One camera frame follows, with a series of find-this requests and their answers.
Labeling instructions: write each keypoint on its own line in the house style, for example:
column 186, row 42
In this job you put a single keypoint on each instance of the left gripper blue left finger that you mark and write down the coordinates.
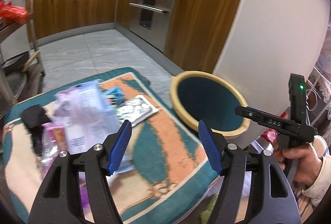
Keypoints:
column 119, row 147

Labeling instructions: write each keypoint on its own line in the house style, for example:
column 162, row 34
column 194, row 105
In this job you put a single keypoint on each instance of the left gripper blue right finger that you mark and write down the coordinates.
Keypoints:
column 213, row 153

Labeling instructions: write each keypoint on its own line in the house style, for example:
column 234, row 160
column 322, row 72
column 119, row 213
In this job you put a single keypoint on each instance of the teal trash bin yellow rim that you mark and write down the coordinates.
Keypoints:
column 197, row 95

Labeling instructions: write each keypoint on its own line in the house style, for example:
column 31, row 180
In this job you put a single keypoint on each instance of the wooden kitchen cabinets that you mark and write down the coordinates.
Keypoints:
column 196, row 36

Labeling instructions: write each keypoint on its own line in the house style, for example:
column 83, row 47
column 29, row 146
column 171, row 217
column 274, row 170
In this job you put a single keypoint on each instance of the person's right hand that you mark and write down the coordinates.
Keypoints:
column 309, row 164

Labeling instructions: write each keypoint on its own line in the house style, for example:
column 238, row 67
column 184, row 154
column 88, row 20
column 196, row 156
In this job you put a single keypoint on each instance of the silver blister pack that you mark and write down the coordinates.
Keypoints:
column 136, row 110

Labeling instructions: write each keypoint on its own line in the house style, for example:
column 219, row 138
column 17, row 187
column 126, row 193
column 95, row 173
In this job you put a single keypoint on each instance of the large white purple snack bag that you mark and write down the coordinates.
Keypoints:
column 86, row 116

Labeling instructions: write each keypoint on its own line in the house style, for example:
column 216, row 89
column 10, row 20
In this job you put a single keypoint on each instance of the small blue crumpled item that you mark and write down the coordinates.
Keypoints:
column 114, row 95

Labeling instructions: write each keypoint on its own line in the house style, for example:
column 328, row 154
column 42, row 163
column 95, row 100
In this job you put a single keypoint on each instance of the teal beige patterned mat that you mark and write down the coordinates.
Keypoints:
column 170, row 173

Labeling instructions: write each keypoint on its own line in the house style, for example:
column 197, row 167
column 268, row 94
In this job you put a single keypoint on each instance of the silver foil purple wrapper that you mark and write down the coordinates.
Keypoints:
column 53, row 141

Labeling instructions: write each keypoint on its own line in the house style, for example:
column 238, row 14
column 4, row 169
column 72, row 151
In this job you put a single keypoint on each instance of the black plastic bag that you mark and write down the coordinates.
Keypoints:
column 33, row 119

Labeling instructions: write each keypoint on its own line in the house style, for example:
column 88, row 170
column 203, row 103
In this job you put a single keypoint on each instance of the stainless steel shelf rack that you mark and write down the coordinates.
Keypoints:
column 19, row 86

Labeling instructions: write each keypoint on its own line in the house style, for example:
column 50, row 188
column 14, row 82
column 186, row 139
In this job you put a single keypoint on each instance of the black baking tray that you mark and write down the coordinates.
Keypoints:
column 20, row 62

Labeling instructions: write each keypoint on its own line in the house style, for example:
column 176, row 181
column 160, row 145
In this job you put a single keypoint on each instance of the stainless steel oven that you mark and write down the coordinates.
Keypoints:
column 150, row 19

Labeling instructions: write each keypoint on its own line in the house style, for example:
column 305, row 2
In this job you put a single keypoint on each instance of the red plastic bag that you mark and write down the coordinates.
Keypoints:
column 13, row 14

